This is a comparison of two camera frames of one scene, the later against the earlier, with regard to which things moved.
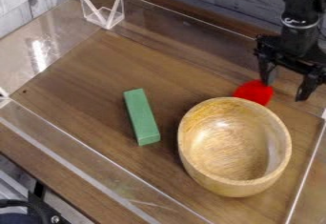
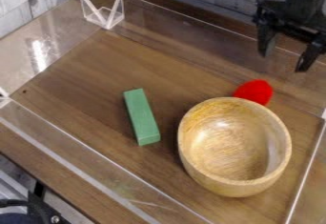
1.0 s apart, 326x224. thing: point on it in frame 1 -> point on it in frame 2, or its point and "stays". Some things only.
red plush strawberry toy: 255,91 stays
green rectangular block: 144,125 stays
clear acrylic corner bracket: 103,17 stays
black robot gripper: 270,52 -> 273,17
